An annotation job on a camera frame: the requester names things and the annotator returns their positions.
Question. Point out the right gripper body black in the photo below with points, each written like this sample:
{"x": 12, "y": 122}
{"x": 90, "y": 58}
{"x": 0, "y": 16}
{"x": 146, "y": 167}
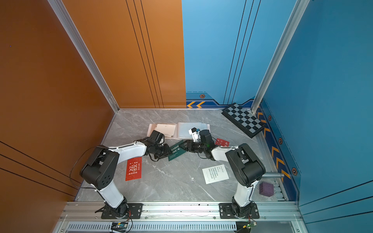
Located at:
{"x": 199, "y": 147}

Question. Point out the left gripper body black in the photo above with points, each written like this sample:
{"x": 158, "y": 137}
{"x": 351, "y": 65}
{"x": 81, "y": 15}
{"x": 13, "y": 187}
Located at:
{"x": 161, "y": 152}

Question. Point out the dark green card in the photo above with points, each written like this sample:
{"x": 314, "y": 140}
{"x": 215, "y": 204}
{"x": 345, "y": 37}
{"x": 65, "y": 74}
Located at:
{"x": 177, "y": 150}

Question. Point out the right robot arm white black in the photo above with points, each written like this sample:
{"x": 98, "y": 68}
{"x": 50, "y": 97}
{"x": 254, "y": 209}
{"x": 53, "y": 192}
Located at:
{"x": 245, "y": 165}

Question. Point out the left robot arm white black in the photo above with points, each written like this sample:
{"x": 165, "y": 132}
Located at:
{"x": 100, "y": 167}

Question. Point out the red card right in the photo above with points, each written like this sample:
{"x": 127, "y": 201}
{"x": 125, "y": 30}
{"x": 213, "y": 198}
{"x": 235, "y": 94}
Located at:
{"x": 221, "y": 142}

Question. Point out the red card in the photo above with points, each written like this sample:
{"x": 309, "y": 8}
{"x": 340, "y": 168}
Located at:
{"x": 221, "y": 142}
{"x": 134, "y": 169}

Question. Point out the white card small text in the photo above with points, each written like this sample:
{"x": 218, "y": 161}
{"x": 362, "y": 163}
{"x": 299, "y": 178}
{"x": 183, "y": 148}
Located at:
{"x": 215, "y": 174}

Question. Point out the red card left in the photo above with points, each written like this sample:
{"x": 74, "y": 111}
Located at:
{"x": 134, "y": 169}

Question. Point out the black white checkerboard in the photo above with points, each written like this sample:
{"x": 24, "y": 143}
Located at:
{"x": 243, "y": 119}

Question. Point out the purple box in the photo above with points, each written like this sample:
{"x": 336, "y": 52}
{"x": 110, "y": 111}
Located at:
{"x": 266, "y": 189}

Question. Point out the left circuit board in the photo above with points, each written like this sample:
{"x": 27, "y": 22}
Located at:
{"x": 119, "y": 227}

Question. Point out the circuit board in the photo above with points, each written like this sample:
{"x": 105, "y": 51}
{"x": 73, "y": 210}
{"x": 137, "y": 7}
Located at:
{"x": 249, "y": 226}
{"x": 119, "y": 227}

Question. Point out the right circuit board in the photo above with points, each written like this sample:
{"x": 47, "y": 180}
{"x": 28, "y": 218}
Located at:
{"x": 249, "y": 226}

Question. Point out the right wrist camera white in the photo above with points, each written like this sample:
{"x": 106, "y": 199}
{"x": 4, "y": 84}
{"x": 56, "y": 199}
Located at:
{"x": 195, "y": 133}

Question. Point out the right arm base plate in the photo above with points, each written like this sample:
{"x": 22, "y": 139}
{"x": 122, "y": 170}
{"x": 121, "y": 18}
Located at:
{"x": 232, "y": 210}

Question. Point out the aluminium front rail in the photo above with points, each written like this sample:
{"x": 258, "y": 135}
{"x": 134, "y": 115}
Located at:
{"x": 184, "y": 211}

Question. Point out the left aluminium corner post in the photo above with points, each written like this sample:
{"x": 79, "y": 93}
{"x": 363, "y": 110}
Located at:
{"x": 69, "y": 26}

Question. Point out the aluminium corner post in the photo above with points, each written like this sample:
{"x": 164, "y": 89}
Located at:
{"x": 289, "y": 30}
{"x": 69, "y": 26}

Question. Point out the right aluminium corner post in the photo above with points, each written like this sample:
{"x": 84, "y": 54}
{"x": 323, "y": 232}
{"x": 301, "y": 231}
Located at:
{"x": 289, "y": 30}

